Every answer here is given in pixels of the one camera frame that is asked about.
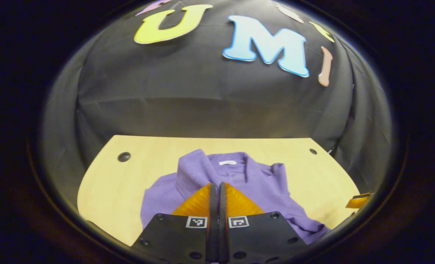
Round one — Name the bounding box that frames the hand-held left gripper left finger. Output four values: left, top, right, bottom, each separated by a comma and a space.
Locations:
129, 182, 218, 264

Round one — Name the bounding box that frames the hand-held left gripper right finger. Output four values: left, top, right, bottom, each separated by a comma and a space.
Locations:
219, 182, 308, 264

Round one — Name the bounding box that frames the purple knit cardigan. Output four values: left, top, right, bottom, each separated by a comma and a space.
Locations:
140, 148, 331, 245

